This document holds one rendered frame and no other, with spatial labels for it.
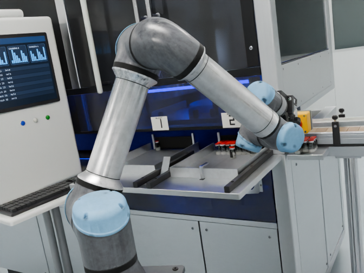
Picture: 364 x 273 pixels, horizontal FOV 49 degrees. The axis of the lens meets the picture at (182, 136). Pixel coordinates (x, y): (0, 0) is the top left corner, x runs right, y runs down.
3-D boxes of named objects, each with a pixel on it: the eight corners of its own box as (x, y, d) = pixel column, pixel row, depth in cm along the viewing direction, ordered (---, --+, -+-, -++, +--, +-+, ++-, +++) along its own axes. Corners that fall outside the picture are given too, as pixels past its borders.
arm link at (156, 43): (166, -3, 81) (316, 127, 101) (148, 6, 91) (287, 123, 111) (135, 44, 79) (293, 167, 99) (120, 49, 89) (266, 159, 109)
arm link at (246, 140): (249, 149, 106) (263, 110, 107) (228, 143, 117) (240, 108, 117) (272, 157, 110) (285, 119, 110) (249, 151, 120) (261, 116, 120)
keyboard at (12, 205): (78, 179, 186) (77, 174, 186) (97, 181, 177) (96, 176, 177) (-6, 212, 157) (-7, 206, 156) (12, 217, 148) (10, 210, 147)
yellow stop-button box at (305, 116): (293, 129, 151) (291, 110, 150) (312, 129, 147) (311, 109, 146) (287, 134, 145) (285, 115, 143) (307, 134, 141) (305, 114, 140)
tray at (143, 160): (151, 149, 190) (150, 142, 189) (199, 149, 176) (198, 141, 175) (103, 172, 162) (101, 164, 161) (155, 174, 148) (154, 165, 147)
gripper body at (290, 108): (298, 99, 132) (287, 89, 122) (298, 125, 131) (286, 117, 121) (275, 101, 136) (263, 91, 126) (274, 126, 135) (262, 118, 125)
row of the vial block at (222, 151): (217, 153, 164) (215, 142, 163) (259, 153, 154) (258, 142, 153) (215, 155, 162) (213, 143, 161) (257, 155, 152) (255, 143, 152)
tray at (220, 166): (214, 150, 170) (213, 142, 169) (273, 150, 156) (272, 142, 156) (170, 176, 142) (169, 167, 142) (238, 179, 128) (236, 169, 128)
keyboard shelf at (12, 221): (71, 181, 196) (70, 175, 195) (108, 186, 177) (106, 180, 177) (-22, 216, 163) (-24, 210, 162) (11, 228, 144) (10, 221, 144)
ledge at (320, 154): (297, 149, 160) (297, 144, 159) (331, 149, 153) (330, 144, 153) (287, 159, 148) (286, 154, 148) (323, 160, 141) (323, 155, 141)
